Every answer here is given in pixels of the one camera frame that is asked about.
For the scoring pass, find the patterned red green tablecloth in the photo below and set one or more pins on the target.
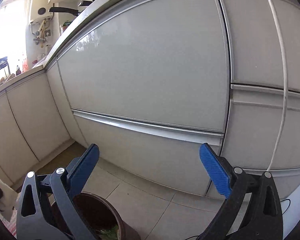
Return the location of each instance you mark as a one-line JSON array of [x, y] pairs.
[[11, 224]]

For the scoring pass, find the blue dish rack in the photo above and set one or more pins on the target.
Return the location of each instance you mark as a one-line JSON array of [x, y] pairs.
[[4, 63]]

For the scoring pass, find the white wall water heater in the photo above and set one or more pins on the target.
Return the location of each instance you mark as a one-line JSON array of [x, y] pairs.
[[39, 11]]

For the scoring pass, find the brown round trash bin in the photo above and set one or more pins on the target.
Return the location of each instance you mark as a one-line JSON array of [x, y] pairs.
[[86, 216]]

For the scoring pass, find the black frying pan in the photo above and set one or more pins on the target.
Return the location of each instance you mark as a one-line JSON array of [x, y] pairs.
[[74, 12]]

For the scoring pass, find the white kitchen cabinet run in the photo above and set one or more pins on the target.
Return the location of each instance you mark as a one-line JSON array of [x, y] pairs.
[[149, 82]]

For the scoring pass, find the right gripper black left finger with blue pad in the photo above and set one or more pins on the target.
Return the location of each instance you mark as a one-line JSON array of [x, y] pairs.
[[46, 205]]

